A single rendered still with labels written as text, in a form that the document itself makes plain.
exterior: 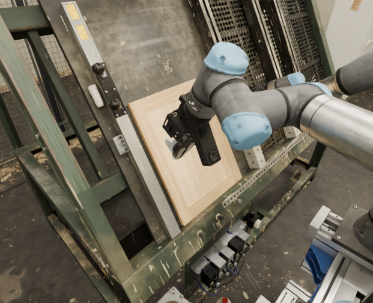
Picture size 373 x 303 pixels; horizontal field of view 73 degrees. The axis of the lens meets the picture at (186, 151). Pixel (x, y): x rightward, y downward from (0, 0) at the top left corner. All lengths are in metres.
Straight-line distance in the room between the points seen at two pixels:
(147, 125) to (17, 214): 1.96
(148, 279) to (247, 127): 0.78
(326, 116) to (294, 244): 1.93
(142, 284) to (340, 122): 0.86
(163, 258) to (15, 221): 1.87
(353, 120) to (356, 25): 4.30
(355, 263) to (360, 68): 0.67
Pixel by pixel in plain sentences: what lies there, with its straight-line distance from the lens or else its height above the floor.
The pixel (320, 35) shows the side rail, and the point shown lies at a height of 1.35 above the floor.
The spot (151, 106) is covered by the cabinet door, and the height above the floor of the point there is 1.33.
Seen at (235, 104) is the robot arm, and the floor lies 1.61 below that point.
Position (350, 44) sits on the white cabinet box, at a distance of 4.76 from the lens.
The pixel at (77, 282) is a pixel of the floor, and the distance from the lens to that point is 2.15.
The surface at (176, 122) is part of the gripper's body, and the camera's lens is 0.62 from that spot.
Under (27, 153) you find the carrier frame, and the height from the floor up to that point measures 0.79.
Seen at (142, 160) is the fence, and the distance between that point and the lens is 1.00.
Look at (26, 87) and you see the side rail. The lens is 0.92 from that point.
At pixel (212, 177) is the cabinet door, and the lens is 1.24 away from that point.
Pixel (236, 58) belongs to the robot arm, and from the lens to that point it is 0.48.
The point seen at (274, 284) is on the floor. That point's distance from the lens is 2.10.
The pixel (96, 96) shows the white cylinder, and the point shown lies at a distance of 0.98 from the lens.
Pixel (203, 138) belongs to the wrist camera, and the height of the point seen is 1.48.
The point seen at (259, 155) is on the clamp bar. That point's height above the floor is 0.97.
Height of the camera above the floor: 1.80
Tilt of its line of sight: 36 degrees down
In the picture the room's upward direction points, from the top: straight up
